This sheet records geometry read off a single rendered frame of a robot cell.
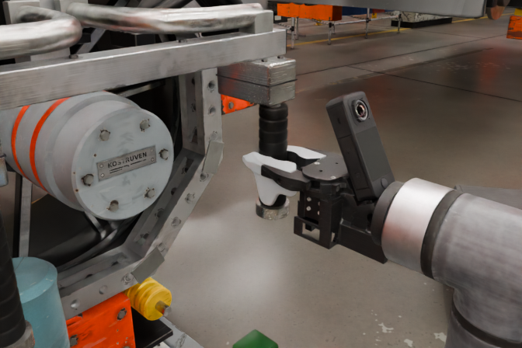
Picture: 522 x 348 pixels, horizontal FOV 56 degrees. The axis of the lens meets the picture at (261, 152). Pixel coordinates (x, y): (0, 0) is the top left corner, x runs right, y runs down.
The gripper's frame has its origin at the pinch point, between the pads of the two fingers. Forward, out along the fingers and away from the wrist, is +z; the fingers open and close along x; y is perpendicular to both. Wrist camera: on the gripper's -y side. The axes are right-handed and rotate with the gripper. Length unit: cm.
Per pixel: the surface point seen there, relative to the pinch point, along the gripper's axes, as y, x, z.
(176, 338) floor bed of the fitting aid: 75, 20, 51
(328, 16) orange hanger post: 26, 344, 239
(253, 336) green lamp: 17.0, -11.2, -9.5
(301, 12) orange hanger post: 25, 344, 271
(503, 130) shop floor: 82, 292, 55
